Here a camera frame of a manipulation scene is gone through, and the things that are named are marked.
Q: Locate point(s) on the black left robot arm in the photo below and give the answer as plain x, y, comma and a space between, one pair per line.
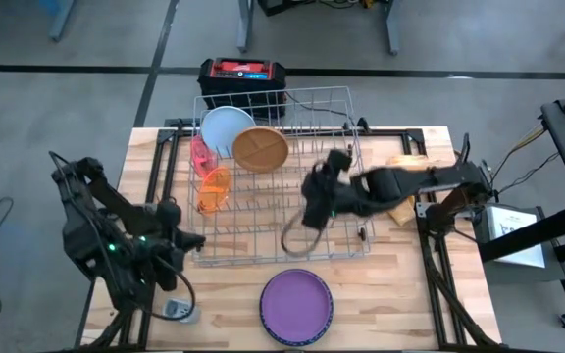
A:
116, 206

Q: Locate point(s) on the red black power station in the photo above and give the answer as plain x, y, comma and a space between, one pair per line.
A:
241, 66

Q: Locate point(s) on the grey table leg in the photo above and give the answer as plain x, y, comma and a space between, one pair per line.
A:
62, 19
245, 24
392, 24

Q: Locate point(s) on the black equipment box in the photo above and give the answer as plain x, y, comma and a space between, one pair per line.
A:
282, 5

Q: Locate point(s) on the light blue plate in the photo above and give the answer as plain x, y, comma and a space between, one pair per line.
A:
223, 127

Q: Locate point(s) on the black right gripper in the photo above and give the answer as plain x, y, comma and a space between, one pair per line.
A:
322, 196

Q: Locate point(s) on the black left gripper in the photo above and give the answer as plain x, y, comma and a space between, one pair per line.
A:
169, 245

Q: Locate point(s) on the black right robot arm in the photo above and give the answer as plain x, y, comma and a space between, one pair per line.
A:
410, 181

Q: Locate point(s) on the blue patterned plate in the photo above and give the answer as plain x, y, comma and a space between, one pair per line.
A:
296, 343

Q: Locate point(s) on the orange transparent plate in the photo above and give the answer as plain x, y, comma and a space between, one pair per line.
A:
214, 191

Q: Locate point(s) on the tan divided plate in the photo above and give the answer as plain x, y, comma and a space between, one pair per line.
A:
260, 149

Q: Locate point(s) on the grey power strip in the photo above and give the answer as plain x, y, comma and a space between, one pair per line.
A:
172, 309

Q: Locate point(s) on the black aluminium table frame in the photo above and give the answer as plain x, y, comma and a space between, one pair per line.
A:
390, 133

